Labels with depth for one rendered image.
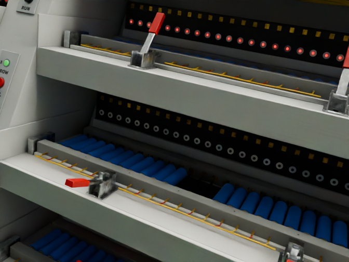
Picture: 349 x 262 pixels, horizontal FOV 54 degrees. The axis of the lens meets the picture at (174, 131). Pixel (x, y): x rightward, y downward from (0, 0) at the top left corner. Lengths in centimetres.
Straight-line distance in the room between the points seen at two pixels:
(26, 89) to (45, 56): 6
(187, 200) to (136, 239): 8
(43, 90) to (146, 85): 21
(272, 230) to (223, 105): 17
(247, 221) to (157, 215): 12
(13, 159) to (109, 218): 20
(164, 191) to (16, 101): 28
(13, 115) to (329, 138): 46
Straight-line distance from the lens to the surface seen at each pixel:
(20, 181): 58
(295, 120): 42
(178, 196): 48
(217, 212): 47
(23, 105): 61
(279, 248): 46
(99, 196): 49
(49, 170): 57
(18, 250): 66
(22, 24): 64
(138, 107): 64
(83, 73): 54
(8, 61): 63
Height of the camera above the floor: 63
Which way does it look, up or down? 3 degrees up
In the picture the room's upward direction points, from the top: 18 degrees clockwise
